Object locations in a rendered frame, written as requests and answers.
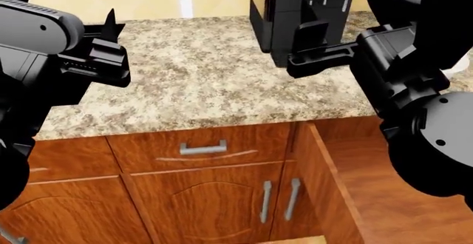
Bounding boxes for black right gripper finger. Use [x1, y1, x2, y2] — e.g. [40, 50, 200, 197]
[293, 21, 330, 60]
[364, 0, 421, 29]

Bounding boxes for white bowl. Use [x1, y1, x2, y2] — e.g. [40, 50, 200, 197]
[445, 59, 473, 75]

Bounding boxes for wide wooden drawer front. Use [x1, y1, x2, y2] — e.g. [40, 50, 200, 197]
[106, 123, 299, 174]

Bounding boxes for narrow wooden drawer front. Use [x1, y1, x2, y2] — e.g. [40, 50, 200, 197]
[27, 135, 121, 184]

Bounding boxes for open wooden drawer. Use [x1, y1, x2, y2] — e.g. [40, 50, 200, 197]
[290, 115, 473, 244]

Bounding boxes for black coffee machine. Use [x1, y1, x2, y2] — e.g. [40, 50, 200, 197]
[248, 0, 360, 68]

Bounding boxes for wooden cabinet door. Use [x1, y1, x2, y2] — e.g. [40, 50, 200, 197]
[269, 159, 367, 244]
[0, 173, 152, 244]
[127, 162, 287, 244]

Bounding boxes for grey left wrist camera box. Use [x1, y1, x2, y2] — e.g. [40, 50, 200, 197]
[0, 0, 86, 55]

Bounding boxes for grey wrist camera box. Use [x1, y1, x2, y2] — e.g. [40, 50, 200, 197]
[396, 0, 473, 72]
[0, 0, 86, 55]

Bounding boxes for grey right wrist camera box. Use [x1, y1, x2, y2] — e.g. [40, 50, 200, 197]
[396, 0, 473, 72]

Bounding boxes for grey drawer handle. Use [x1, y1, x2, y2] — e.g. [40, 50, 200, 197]
[179, 140, 228, 157]

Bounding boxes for grey vertical door handle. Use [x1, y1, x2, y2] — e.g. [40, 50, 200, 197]
[283, 177, 302, 222]
[259, 180, 273, 224]
[0, 226, 29, 244]

